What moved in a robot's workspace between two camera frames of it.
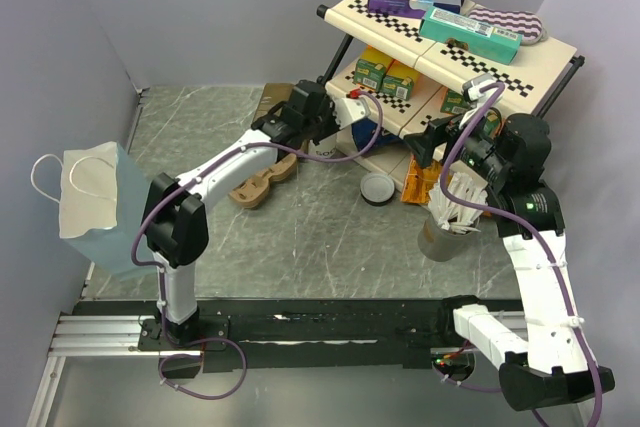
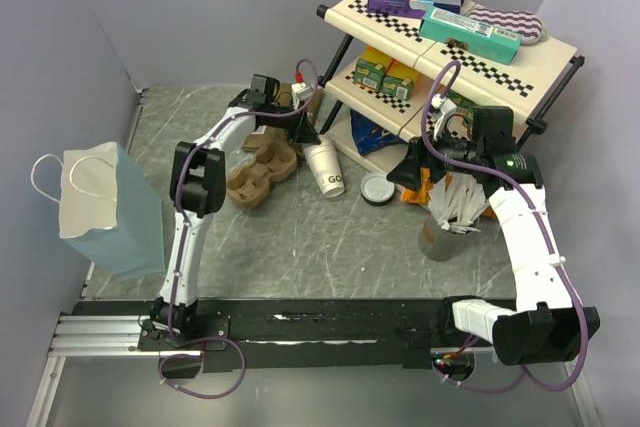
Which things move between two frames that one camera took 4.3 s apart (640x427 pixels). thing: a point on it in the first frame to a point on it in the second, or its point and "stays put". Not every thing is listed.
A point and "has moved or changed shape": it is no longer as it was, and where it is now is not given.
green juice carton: (369, 75) stays put
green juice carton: (453, 103) stays put
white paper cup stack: (323, 148) has moved or changed shape
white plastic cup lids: (377, 188) stays put
